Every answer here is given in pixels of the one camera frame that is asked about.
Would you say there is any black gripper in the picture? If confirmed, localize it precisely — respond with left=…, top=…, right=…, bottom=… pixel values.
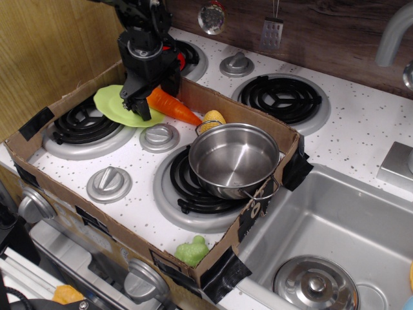
left=117, top=32, right=181, bottom=121

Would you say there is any silver oven knob left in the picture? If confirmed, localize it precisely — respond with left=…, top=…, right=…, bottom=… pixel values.
left=17, top=187, right=57, bottom=223

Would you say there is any light green plastic plate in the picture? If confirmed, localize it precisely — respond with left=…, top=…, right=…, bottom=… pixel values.
left=93, top=85, right=165, bottom=128

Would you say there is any silver oven knob right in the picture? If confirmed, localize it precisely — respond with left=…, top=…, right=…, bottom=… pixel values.
left=123, top=258, right=170, bottom=304

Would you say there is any silver pot lid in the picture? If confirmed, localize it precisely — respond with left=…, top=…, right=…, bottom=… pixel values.
left=272, top=255, right=359, bottom=309

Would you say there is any orange toy food piece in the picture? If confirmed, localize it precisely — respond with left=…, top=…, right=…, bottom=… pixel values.
left=52, top=285, right=85, bottom=305

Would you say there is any black cable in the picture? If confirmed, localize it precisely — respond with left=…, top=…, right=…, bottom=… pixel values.
left=0, top=285, right=32, bottom=310

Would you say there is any black front right burner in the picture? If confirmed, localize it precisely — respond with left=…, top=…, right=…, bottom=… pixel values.
left=169, top=146, right=248, bottom=214

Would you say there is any silver knob front left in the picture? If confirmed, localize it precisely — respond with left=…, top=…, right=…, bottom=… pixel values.
left=86, top=166, right=132, bottom=204

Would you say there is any black back left burner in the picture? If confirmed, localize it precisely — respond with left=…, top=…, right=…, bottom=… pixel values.
left=176, top=41, right=199, bottom=76

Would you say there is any silver oven knob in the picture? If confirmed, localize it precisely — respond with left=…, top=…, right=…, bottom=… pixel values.
left=17, top=187, right=57, bottom=223
left=123, top=258, right=170, bottom=304

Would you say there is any silver hanging slotted spatula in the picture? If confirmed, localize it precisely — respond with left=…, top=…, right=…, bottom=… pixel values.
left=259, top=1, right=284, bottom=51

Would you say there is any silver knob centre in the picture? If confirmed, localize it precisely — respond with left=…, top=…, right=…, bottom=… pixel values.
left=139, top=123, right=180, bottom=153

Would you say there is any red white toy cheese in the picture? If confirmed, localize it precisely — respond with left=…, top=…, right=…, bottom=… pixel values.
left=163, top=46, right=186, bottom=71

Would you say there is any stainless steel pot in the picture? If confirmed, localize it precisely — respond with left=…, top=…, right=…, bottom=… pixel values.
left=188, top=123, right=280, bottom=200

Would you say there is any grey toy faucet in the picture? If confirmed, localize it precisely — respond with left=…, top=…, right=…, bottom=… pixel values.
left=374, top=2, right=413, bottom=90

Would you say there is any yellow toy corn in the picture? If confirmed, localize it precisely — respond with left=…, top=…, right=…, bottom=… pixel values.
left=201, top=110, right=226, bottom=133

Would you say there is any black back right burner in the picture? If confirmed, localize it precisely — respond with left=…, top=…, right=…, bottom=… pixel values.
left=238, top=76, right=323, bottom=123

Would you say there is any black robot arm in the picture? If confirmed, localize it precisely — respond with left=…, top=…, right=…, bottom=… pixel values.
left=101, top=1, right=181, bottom=121

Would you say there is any black front left burner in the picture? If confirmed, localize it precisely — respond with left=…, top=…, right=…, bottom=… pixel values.
left=51, top=96, right=123, bottom=145

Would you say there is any orange toy carrot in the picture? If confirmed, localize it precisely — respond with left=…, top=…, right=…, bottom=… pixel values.
left=146, top=88, right=202, bottom=126

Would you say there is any brown cardboard fence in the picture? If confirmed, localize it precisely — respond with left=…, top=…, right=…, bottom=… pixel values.
left=5, top=62, right=303, bottom=308

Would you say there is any grey sink basin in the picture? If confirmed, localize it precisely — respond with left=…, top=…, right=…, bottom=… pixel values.
left=239, top=165, right=412, bottom=309

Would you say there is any green toy vegetable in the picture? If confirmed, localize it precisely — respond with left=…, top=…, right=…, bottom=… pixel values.
left=174, top=235, right=209, bottom=267

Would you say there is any silver hanging strainer ladle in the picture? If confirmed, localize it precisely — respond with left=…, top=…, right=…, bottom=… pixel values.
left=197, top=1, right=227, bottom=36

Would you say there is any silver knob back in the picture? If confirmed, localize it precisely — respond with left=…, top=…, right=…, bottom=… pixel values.
left=219, top=52, right=255, bottom=78

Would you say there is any black burner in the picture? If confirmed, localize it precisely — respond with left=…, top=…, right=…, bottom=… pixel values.
left=176, top=41, right=199, bottom=76
left=51, top=96, right=123, bottom=145
left=238, top=76, right=323, bottom=123
left=169, top=146, right=248, bottom=214

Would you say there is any grey faucet base block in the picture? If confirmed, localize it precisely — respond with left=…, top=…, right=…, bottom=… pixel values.
left=377, top=141, right=412, bottom=192

